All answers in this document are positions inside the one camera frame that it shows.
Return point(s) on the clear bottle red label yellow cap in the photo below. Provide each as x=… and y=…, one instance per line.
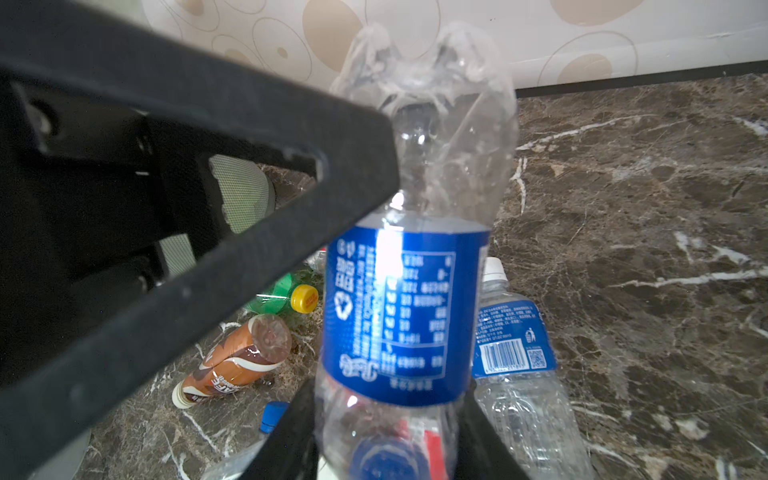
x=408, y=450

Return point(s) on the green bin with plastic liner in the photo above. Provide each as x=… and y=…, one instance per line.
x=248, y=197

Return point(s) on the green Sprite bottle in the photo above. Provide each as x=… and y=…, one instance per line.
x=295, y=292

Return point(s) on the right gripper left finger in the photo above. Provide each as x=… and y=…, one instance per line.
x=290, y=451

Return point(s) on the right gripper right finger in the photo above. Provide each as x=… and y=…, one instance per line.
x=481, y=452

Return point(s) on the blue label white cap bottle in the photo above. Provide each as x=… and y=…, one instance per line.
x=517, y=385

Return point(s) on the brown coffee bottle left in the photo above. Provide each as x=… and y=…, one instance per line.
x=253, y=350

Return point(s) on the small blue label water bottle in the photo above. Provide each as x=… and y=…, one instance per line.
x=233, y=466

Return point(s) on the blue label Pepsi bottle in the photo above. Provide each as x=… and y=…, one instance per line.
x=402, y=286

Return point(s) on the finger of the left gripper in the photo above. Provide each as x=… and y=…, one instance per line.
x=148, y=190

